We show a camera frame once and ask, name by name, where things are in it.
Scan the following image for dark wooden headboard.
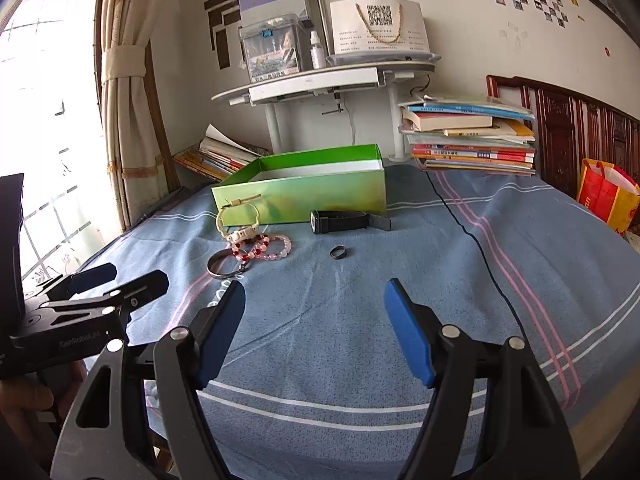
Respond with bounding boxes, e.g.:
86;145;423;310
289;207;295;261
486;74;640;221

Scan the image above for silver bangle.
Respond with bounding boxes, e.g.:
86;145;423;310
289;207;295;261
207;249;250;279

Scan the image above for grey flat tray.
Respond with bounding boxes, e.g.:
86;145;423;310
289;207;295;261
325;50;443;67

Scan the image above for clear marker pen box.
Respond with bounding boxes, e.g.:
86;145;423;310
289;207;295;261
237;14;303;83

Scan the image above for dark wall stickers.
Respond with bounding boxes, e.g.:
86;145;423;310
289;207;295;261
203;0;241;70

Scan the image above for pink bead bracelet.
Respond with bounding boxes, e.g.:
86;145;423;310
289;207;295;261
252;232;293;262

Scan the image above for black wristwatch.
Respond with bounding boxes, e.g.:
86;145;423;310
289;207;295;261
309;209;392;236

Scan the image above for red bead bracelet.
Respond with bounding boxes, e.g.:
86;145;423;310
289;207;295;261
229;234;271;263

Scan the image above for green cardboard box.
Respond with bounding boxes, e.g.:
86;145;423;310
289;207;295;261
211;143;388;224

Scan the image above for person's left hand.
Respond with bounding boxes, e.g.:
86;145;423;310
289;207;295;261
0;360;88;433

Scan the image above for window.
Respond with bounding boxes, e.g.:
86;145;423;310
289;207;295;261
0;0;126;291

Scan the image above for white paper bag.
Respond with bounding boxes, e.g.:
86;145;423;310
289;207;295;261
329;0;432;56

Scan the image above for leaning pile of books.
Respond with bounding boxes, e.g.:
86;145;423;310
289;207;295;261
172;123;273;182

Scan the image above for white desk shelf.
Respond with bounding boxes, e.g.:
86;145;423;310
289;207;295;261
210;52;443;161

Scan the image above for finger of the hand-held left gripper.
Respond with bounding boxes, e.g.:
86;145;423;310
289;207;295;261
95;269;169;321
32;262;118;306

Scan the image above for cream strap wristwatch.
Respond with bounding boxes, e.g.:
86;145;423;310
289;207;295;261
216;195;263;243

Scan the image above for beige curtain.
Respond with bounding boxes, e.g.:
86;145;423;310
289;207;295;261
95;0;173;233

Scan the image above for blue striped tablecloth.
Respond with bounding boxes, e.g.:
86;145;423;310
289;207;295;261
75;162;640;461

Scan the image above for red yellow shopping bag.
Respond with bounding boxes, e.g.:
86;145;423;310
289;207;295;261
576;157;640;236

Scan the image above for white spray bottle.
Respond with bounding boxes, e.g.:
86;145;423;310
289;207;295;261
309;31;326;70

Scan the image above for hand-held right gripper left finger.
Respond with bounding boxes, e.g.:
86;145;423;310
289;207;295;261
50;280;251;480

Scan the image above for black cable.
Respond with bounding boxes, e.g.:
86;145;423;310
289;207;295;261
424;170;533;341

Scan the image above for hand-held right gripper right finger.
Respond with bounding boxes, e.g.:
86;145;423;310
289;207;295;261
384;278;581;480

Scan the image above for tall stack of books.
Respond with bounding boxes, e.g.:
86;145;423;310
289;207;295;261
398;92;537;177

